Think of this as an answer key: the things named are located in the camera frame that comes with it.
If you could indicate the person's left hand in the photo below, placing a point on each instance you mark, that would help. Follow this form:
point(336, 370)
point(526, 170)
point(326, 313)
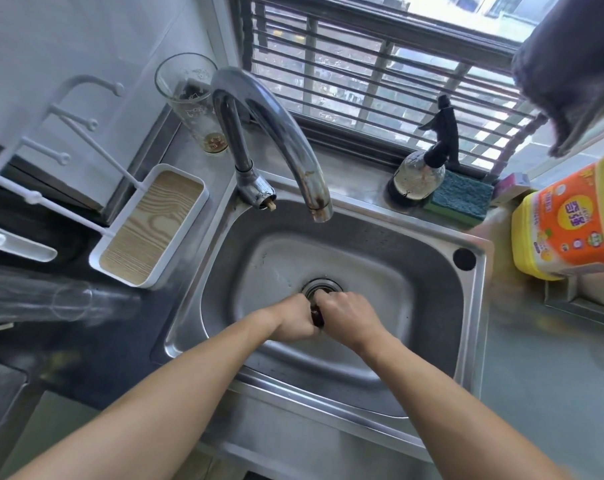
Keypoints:
point(291, 319)

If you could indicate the person's right hand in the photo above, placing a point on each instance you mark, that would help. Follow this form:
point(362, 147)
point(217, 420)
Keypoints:
point(346, 314)

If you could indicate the person's left fingers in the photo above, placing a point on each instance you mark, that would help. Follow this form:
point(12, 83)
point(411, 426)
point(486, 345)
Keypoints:
point(304, 309)

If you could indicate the person's right fingers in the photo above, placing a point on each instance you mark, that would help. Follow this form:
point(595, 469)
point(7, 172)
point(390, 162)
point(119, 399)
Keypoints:
point(326, 304)

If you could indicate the small dark object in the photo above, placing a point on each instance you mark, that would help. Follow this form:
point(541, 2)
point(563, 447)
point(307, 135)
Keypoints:
point(316, 316)

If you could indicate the person's right forearm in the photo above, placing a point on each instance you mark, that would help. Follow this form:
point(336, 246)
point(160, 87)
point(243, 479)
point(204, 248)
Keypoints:
point(441, 409)

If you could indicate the person's left forearm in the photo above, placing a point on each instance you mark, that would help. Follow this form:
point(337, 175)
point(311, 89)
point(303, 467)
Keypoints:
point(162, 399)

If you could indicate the stainless steel sink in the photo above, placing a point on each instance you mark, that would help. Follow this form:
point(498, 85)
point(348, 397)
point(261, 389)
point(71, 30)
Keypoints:
point(332, 289)

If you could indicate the sink drain strainer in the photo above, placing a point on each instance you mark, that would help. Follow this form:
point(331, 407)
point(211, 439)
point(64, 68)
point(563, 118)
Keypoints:
point(318, 287)

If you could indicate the green scouring sponge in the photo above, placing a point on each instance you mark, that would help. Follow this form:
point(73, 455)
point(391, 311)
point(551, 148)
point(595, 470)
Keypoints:
point(456, 197)

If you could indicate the chrome faucet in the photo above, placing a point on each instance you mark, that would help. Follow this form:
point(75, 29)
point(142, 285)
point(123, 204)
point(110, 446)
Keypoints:
point(272, 139)

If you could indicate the glass spray bottle black nozzle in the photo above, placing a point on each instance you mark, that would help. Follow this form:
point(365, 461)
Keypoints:
point(426, 159)

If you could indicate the small purple box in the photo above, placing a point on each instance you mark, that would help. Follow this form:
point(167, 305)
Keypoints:
point(511, 187)

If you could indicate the white rack with wooden tray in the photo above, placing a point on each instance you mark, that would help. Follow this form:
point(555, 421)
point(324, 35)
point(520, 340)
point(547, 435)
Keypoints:
point(107, 194)

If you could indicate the clear drinking glass with print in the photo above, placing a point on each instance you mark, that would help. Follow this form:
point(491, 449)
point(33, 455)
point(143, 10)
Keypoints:
point(194, 102)

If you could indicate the window with metal bars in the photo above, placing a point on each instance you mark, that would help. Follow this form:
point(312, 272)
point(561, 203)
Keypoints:
point(382, 69)

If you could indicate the yellow detergent bottle orange label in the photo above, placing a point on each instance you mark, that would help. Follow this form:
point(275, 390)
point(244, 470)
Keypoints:
point(566, 219)

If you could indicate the clear glass tumbler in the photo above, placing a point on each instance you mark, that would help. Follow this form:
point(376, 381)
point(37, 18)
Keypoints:
point(47, 297)

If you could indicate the grey hanging cloth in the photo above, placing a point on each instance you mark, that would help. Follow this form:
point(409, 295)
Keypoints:
point(571, 69)

